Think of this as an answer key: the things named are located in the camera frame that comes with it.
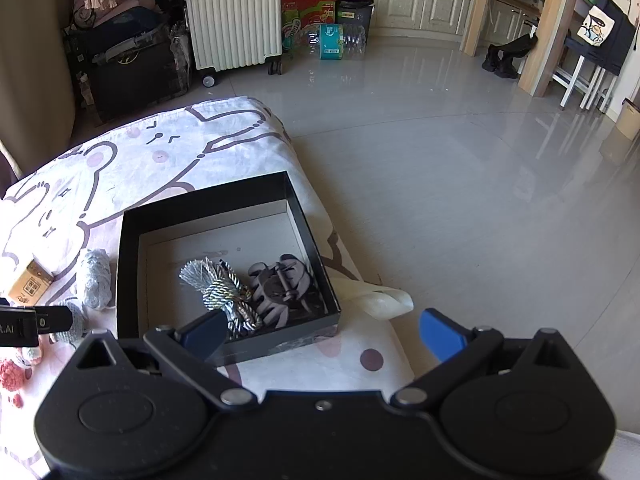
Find grey blue rope tassel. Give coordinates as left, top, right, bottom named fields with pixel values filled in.
left=179, top=257, right=264, bottom=340

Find grey blue crochet hat doll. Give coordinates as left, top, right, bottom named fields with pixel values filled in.
left=17, top=301, right=87, bottom=367

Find yellow cardboard box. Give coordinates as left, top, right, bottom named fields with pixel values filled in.
left=8, top=260, right=53, bottom=307

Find pink white crochet doll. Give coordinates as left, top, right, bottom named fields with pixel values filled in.
left=0, top=348, right=27, bottom=408

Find light blue yarn ball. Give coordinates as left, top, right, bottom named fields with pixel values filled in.
left=75, top=248, right=113, bottom=311

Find cartoon bear bed sheet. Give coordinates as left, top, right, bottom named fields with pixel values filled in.
left=0, top=95, right=417, bottom=480

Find black open storage box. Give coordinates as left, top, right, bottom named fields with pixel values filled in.
left=116, top=172, right=341, bottom=366

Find wooden counter table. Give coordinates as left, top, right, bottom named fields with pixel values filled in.
left=460, top=0, right=592, bottom=98

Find black luggage pile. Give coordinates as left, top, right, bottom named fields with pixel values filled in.
left=62, top=0, right=191, bottom=122

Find black boots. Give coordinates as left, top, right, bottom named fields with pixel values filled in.
left=482, top=34, right=538, bottom=79

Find teal plastic bottle pack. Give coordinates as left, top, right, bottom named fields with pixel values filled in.
left=299, top=23, right=367, bottom=61

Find white ribbed suitcase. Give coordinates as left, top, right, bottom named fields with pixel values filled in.
left=186, top=0, right=283, bottom=75

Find white stool with bag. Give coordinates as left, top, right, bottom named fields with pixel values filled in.
left=552, top=0, right=637, bottom=110

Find black trash bin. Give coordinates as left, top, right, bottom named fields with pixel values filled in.
left=335, top=0, right=374, bottom=32

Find red Tuborg carton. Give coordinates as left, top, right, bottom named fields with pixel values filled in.
left=281, top=0, right=335, bottom=52

